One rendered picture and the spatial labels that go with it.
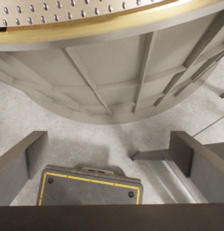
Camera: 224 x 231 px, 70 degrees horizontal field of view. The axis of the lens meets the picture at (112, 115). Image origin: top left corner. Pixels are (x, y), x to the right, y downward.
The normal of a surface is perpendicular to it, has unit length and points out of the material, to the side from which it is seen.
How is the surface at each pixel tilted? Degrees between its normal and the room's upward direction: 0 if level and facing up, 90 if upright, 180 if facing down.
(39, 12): 43
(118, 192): 0
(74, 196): 0
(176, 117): 0
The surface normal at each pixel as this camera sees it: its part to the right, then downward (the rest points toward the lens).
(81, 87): -0.10, -0.15
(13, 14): -0.07, 0.56
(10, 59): 0.99, 0.11
